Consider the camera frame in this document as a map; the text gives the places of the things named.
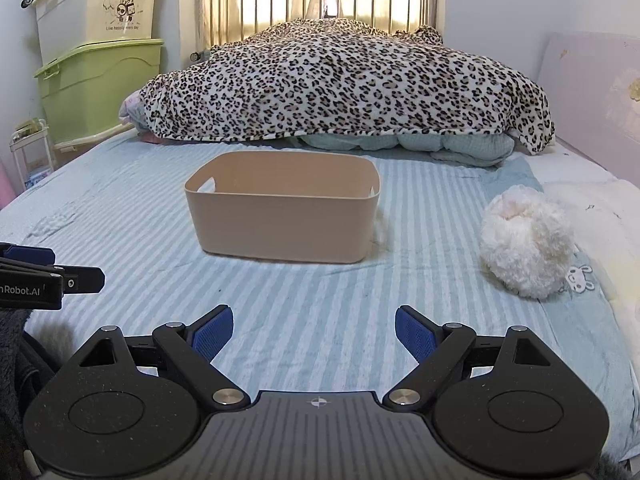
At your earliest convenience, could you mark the white plush toy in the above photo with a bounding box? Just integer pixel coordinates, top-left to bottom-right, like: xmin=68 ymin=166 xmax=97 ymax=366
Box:
xmin=480 ymin=185 xmax=576 ymax=301

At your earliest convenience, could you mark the leopard print blanket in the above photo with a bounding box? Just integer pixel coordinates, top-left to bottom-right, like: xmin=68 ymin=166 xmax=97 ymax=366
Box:
xmin=139 ymin=17 xmax=557 ymax=156

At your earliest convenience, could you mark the white wire rack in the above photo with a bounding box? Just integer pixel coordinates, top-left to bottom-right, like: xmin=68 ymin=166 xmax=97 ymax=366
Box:
xmin=9 ymin=120 xmax=54 ymax=194

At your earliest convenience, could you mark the grey fluffy clothing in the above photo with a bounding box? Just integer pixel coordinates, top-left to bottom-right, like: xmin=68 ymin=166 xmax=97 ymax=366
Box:
xmin=0 ymin=307 xmax=67 ymax=480

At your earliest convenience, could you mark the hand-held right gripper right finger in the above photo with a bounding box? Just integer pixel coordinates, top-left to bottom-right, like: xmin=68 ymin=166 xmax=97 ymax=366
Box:
xmin=382 ymin=305 xmax=566 ymax=411

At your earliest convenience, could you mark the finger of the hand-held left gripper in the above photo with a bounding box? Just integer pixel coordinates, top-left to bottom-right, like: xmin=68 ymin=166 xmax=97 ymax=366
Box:
xmin=0 ymin=242 xmax=56 ymax=267
xmin=0 ymin=259 xmax=106 ymax=296

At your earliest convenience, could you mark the cream white quilt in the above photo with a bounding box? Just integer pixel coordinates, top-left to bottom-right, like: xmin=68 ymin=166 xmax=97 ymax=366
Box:
xmin=540 ymin=160 xmax=640 ymax=456

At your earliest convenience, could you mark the teal quilt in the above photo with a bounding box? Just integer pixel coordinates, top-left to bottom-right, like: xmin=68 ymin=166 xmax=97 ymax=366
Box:
xmin=297 ymin=132 xmax=516 ymax=168

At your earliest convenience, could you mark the cream plastic storage box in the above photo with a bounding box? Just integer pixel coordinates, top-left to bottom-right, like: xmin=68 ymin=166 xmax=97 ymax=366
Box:
xmin=31 ymin=0 xmax=162 ymax=64

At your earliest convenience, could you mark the blue striped bed sheet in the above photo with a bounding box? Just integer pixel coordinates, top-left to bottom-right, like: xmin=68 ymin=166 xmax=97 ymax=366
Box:
xmin=0 ymin=132 xmax=640 ymax=463

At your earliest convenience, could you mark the pink floral pillow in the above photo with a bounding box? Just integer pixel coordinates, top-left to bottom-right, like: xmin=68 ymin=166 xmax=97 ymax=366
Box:
xmin=119 ymin=87 xmax=152 ymax=137

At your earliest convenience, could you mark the green plastic storage box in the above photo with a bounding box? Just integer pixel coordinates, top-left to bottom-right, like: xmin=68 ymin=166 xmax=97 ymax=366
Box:
xmin=34 ymin=38 xmax=165 ymax=152

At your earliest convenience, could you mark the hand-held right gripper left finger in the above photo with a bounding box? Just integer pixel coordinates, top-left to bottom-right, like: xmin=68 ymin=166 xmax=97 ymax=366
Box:
xmin=65 ymin=304 xmax=251 ymax=413

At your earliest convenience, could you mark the pink board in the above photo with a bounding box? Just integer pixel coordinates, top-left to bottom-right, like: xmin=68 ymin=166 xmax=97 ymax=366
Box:
xmin=542 ymin=31 xmax=640 ymax=181

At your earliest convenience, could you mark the metal bed headboard rail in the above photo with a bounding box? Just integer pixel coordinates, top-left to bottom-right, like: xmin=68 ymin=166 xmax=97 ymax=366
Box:
xmin=187 ymin=0 xmax=447 ymax=53

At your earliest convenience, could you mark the beige plastic storage basket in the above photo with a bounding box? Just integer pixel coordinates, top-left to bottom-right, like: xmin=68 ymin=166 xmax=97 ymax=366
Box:
xmin=184 ymin=151 xmax=382 ymax=264

